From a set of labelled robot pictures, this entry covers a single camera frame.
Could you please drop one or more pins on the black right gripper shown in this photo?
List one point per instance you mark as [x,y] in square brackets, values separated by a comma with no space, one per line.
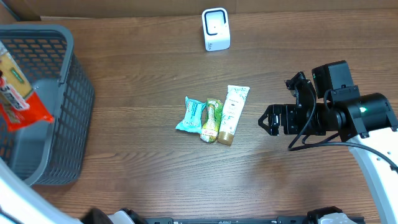
[283,119]

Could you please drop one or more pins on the white Pantene tube gold cap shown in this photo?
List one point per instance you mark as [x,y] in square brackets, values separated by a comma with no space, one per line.
[232,109]

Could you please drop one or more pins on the red spaghetti packet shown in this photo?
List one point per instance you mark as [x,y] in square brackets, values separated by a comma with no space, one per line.
[20,105]

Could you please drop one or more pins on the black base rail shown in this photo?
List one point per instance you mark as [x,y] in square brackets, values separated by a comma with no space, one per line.
[278,220]

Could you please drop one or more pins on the green snack packet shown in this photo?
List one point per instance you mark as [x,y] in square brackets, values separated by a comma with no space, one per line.
[210,129]

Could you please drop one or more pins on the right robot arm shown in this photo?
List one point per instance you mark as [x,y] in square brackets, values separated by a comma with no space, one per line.
[330,111]

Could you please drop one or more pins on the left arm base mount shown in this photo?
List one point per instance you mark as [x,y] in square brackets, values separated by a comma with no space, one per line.
[123,216]

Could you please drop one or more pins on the white barcode scanner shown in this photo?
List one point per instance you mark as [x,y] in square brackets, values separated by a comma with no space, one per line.
[216,29]

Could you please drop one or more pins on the grey plastic basket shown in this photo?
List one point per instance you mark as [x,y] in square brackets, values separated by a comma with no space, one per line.
[49,153]

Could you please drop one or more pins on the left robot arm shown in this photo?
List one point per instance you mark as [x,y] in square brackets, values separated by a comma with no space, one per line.
[21,204]

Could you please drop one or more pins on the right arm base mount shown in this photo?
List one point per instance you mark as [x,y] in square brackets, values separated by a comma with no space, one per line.
[328,215]

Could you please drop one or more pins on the teal snack packet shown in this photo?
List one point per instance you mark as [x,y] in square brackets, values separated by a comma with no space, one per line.
[192,119]

